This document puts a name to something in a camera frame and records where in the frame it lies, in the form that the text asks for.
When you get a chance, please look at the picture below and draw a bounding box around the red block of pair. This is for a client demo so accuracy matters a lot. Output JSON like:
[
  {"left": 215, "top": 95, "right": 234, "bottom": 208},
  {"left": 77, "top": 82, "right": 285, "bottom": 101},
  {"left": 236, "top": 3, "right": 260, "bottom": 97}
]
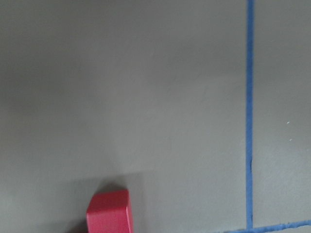
[{"left": 86, "top": 189, "right": 134, "bottom": 233}]

